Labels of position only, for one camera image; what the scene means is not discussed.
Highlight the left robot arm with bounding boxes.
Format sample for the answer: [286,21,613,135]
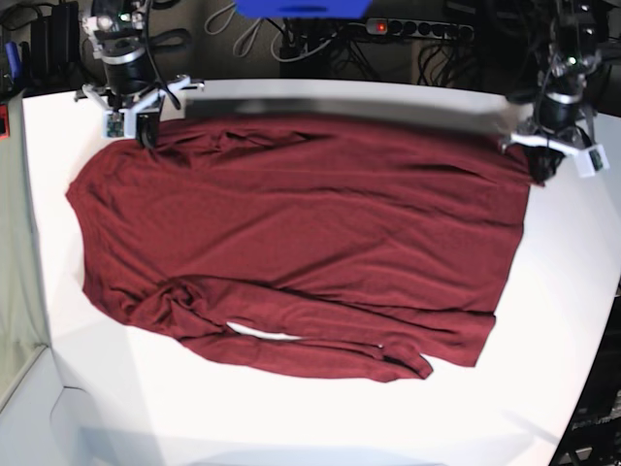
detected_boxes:
[501,1,609,184]

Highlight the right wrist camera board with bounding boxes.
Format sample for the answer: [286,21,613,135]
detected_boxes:
[103,112,125,139]

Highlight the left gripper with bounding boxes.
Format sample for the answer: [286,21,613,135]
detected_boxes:
[500,91,598,184]

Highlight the grey fabric side panel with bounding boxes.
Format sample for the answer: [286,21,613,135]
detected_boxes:
[1,95,50,406]

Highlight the dark red t-shirt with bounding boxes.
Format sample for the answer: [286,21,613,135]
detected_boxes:
[67,116,532,383]

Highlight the black power strip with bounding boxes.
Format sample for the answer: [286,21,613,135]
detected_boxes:
[365,17,475,43]

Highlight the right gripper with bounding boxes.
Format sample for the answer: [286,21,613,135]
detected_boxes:
[74,61,205,148]

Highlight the blue box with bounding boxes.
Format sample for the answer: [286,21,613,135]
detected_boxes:
[235,0,372,18]

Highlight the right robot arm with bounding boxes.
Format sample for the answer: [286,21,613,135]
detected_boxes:
[82,1,192,149]

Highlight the red and black device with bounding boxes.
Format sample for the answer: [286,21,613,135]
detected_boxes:
[0,104,10,140]

